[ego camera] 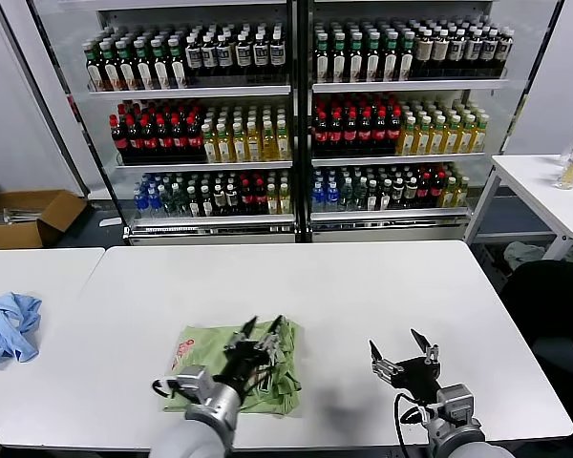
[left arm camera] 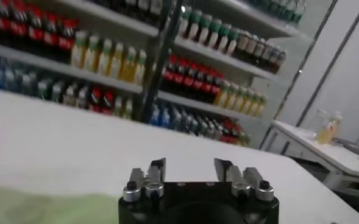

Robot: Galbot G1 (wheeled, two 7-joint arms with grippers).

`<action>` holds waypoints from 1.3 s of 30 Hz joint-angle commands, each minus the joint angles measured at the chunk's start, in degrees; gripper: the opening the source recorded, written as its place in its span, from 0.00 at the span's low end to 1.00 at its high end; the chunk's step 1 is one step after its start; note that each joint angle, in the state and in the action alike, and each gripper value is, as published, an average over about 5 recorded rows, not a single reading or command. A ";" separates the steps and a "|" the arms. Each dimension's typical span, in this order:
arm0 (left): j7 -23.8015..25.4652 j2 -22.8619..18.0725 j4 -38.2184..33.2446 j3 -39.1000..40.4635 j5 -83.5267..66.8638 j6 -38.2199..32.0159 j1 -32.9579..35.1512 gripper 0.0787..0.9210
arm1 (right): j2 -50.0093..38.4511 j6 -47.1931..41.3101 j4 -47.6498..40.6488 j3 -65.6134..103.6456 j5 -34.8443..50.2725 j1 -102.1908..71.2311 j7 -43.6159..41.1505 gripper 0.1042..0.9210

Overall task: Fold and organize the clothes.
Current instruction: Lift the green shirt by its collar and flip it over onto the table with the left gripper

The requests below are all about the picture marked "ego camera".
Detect white cap beige label bottle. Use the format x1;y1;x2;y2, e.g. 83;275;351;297
415;29;435;80
433;29;453;79

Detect silver right wrist camera block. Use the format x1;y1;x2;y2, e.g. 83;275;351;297
434;384;478;425

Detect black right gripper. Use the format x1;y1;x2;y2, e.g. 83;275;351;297
368;327;443;406

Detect dark laundry crate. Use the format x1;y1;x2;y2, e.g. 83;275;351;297
475;245;512;297

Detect silver left wrist camera block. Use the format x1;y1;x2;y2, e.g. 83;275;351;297
173;364;217;407

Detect green cap white label bottle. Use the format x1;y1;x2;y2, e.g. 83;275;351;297
99;40;120;92
330;32;350;83
133;38;154;91
348;31;367;83
150;37;171;90
365;31;384;82
382;31;401;82
116;39;137;91
166;36;188;90
314;32;332;83
84;42;103;92
398;31;417;81

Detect light green t-shirt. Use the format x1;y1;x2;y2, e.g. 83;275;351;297
160;319;305;417

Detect crumpled light blue shirt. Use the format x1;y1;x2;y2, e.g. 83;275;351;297
0;291;44;367

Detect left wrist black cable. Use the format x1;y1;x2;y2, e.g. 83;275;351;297
151;376;182;401

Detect open glass cooler door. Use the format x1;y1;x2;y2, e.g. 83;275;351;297
462;0;568;244
0;0;129;239

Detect white side table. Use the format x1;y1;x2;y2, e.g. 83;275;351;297
462;153;573;262

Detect small red cap cola bottle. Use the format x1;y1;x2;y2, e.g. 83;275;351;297
239;179;254;216
418;172;434;210
252;179;267;215
431;171;446;209

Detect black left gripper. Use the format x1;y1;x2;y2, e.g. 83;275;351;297
217;314;286;398

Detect green label yellow drink bottle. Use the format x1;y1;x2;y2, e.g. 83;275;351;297
398;115;417;156
471;114;489;154
216;123;233;163
245;121;263;162
202;123;219;163
230;122;247;163
275;119;292;161
260;120;277;162
414;115;433;156
457;114;476;155
428;115;447;156
443;115;461;155

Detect white beverage shelf unit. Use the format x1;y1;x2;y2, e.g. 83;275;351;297
58;0;299;247
308;0;517;243

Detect silver wrist camera block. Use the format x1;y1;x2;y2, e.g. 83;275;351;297
173;364;217;407
434;384;478;425

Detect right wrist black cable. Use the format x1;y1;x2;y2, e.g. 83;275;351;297
392;389;435;458

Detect bundle of metal rails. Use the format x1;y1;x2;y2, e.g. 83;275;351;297
0;205;46;225

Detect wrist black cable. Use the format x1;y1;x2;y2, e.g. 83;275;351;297
392;389;435;458
151;376;182;401

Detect pile of pale clothes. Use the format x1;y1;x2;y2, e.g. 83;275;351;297
503;240;562;263

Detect open cardboard box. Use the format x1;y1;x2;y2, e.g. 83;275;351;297
0;188;89;250

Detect person in black clothes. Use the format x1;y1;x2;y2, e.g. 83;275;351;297
499;259;573;368

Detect white cap navy label bottle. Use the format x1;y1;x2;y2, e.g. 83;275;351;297
217;33;237;80
234;32;254;79
268;31;288;77
202;34;221;81
466;29;485;78
499;29;517;77
450;29;469;79
251;31;271;78
482;29;501;78
184;35;204;82

